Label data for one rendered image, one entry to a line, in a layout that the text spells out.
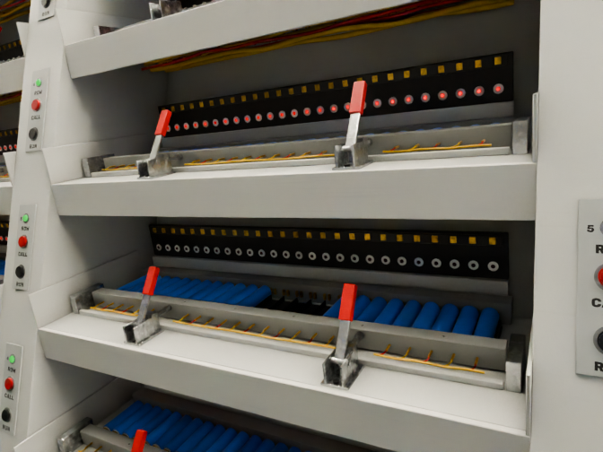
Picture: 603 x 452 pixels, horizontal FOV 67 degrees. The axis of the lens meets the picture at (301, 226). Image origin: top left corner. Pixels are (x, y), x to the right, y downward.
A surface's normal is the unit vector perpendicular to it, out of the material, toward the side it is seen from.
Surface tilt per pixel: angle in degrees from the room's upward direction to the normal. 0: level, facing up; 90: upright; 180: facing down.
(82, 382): 90
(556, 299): 90
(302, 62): 90
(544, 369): 90
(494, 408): 21
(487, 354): 111
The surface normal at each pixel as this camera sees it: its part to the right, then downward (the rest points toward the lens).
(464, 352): -0.48, 0.27
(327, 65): -0.49, -0.08
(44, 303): 0.87, 0.02
